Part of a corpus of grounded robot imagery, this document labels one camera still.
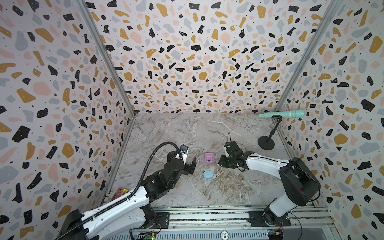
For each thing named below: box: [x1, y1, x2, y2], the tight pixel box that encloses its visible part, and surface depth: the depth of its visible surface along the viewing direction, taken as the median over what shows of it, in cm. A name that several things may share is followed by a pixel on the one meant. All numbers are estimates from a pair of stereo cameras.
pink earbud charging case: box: [204, 152, 215, 164], surface depth 97 cm
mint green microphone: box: [258, 109, 305, 118], surface depth 81 cm
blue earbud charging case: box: [203, 171, 214, 179], surface depth 90 cm
